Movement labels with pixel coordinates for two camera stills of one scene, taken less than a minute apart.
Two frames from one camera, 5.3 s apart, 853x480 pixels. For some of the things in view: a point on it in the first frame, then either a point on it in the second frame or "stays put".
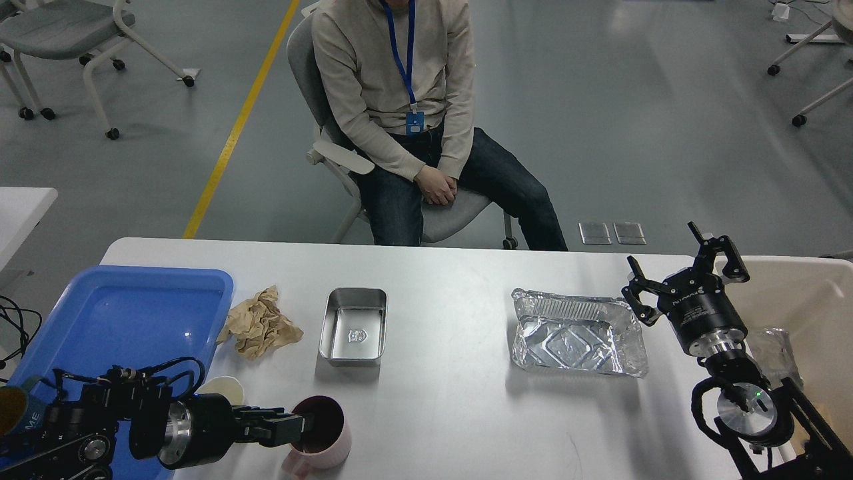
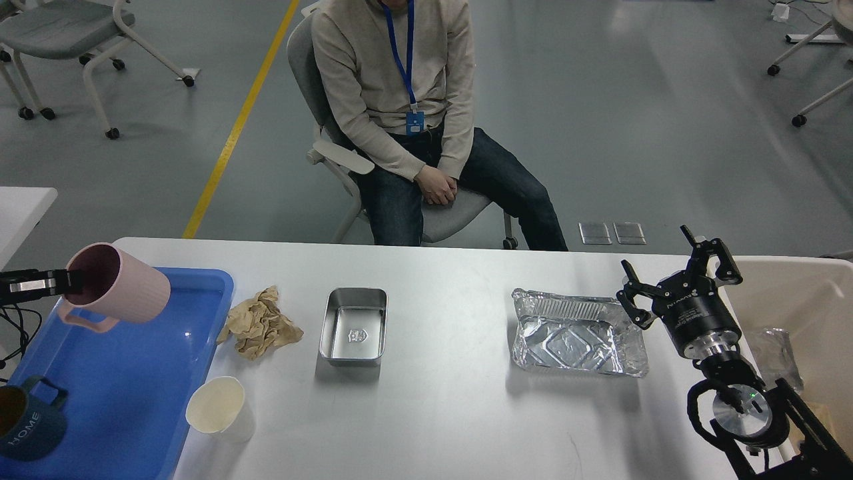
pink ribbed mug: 325,447 → 116,287
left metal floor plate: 596,233 stays put
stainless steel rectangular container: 354,329 stays put
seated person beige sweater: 398,78 stays put
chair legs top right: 842,20 stays put
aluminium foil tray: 580,333 stays put
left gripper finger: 284,424 → 30,275
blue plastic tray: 116,317 stays put
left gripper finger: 275,433 → 21,287
